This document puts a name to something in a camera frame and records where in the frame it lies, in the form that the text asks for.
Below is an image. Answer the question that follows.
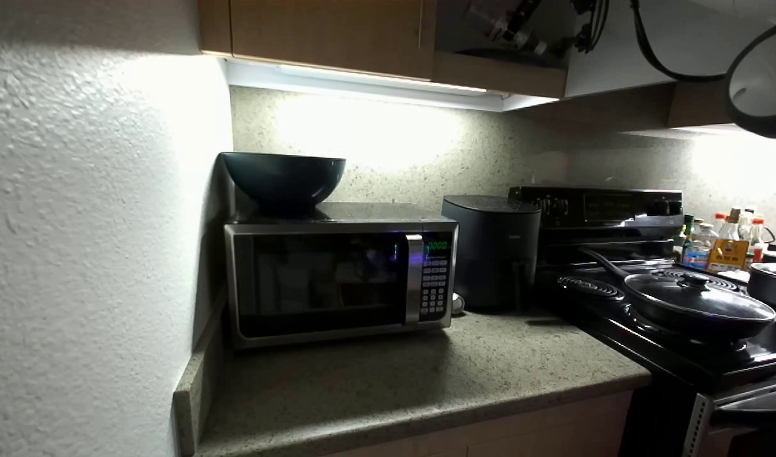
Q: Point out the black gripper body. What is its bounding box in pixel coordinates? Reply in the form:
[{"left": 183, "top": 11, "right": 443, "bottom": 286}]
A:
[{"left": 523, "top": 0, "right": 612, "bottom": 56}]

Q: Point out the open cabinet door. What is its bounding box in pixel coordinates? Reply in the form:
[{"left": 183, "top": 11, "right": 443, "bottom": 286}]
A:
[{"left": 564, "top": 0, "right": 746, "bottom": 99}]

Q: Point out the wooden cabinet over stove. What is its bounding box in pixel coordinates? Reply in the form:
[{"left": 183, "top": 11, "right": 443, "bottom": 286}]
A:
[{"left": 523, "top": 79, "right": 739, "bottom": 131}]

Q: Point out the under-cabinet strip light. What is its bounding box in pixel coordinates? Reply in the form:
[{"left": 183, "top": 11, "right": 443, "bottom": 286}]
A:
[{"left": 222, "top": 53, "right": 560, "bottom": 113}]

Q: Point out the dark green bottle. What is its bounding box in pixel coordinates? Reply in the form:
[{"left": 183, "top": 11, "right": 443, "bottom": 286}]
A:
[{"left": 674, "top": 212, "right": 698, "bottom": 258}]

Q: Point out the clear bottle blue label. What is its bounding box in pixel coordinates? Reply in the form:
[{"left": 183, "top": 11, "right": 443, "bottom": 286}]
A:
[{"left": 683, "top": 221, "right": 719, "bottom": 273}]

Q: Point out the red capped sauce bottle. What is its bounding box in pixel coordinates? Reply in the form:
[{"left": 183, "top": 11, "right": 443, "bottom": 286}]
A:
[{"left": 748, "top": 216, "right": 771, "bottom": 265}]

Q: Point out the wooden base cabinet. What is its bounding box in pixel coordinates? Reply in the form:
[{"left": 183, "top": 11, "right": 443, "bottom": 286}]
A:
[{"left": 320, "top": 386, "right": 637, "bottom": 457}]

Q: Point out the black air fryer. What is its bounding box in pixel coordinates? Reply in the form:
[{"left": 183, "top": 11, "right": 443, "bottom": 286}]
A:
[{"left": 442, "top": 192, "right": 546, "bottom": 314}]

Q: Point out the dark teal bowl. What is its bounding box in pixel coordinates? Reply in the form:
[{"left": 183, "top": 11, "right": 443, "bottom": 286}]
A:
[{"left": 222, "top": 149, "right": 351, "bottom": 216}]

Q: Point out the yellow box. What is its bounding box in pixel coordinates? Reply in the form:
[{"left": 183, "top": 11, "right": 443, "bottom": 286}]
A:
[{"left": 708, "top": 235, "right": 750, "bottom": 271}]

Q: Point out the glass pan lid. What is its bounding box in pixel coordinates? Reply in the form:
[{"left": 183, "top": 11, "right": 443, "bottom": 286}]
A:
[{"left": 623, "top": 266, "right": 776, "bottom": 324}]

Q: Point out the stainless steel microwave oven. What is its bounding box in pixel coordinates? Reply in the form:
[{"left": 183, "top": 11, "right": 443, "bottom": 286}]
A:
[{"left": 222, "top": 201, "right": 462, "bottom": 351}]

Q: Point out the black frying pan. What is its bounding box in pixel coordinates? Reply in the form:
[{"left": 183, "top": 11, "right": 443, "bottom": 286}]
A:
[{"left": 560, "top": 247, "right": 776, "bottom": 344}]

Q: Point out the black cooking pot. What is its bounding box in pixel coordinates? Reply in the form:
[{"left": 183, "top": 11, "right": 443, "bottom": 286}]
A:
[{"left": 746, "top": 258, "right": 776, "bottom": 311}]

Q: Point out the black kitchen stove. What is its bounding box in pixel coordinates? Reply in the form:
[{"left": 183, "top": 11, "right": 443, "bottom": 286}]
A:
[{"left": 507, "top": 186, "right": 776, "bottom": 457}]

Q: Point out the wooden wall cabinet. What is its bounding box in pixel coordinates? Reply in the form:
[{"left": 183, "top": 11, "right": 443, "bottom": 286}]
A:
[{"left": 196, "top": 0, "right": 570, "bottom": 102}]

